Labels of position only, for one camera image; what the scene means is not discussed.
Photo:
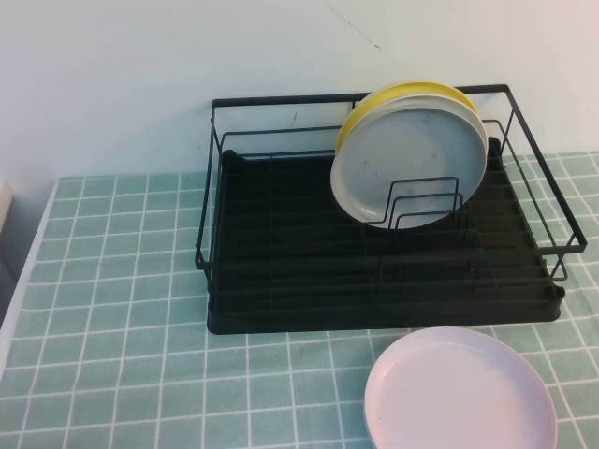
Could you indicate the grey blue plate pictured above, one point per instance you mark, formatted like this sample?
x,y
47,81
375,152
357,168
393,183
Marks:
x,y
412,149

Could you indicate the yellow plate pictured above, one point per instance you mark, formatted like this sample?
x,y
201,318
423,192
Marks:
x,y
374,96

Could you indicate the black plastic drip tray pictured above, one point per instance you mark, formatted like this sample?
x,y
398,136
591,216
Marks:
x,y
304,266

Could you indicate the pink plate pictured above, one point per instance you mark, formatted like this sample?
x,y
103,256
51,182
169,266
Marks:
x,y
458,397

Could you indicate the cream white plate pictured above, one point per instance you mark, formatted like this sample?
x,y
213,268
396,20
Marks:
x,y
450,101

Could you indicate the green checked tablecloth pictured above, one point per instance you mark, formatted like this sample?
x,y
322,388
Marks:
x,y
117,304

